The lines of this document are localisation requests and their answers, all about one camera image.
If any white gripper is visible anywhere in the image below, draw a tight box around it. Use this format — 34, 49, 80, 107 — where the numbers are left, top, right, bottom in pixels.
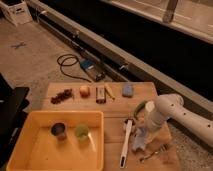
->
144, 118, 164, 141

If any light blue towel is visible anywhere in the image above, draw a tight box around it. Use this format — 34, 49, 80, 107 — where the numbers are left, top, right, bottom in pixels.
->
132, 126, 148, 152

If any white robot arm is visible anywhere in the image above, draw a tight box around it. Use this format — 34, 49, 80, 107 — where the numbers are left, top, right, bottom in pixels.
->
145, 94, 213, 148

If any green plastic cup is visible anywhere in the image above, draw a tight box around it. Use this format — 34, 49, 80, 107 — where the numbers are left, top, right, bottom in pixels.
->
74, 124, 89, 141

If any metal cup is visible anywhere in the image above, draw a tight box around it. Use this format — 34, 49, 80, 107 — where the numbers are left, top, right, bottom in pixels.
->
51, 123, 66, 140

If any white lidded jar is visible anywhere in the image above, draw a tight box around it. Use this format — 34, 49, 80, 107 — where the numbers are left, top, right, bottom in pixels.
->
145, 101, 155, 114

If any green curved vegetable toy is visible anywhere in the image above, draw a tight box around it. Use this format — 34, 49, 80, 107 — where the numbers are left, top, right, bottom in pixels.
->
133, 101, 147, 119

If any blue sponge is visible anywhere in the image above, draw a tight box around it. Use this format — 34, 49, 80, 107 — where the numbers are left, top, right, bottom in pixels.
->
122, 84, 134, 98

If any yellow banana toy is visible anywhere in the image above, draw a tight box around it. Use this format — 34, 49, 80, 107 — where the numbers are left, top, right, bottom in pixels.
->
104, 83, 115, 100

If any orange toy fruit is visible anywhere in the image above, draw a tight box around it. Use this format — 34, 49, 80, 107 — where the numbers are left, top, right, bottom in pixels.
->
79, 85, 90, 98

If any blue power device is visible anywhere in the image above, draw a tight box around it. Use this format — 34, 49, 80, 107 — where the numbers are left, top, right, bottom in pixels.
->
80, 59, 105, 82

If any purple grape bunch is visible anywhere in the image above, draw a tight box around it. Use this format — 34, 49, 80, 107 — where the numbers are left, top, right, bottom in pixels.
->
51, 89, 73, 104

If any yellow plastic tub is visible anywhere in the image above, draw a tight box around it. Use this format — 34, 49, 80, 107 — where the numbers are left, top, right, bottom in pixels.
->
6, 111, 104, 171

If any black chair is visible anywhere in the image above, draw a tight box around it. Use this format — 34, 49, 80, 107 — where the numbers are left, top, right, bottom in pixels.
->
0, 73, 29, 168

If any white cardboard box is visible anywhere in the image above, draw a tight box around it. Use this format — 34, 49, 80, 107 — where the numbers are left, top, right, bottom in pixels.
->
0, 0, 32, 26

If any white handled brush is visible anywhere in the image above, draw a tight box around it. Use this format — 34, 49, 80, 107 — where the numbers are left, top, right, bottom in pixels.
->
120, 119, 133, 169

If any black cable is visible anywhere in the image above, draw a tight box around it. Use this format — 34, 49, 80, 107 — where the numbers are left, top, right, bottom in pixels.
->
56, 53, 92, 83

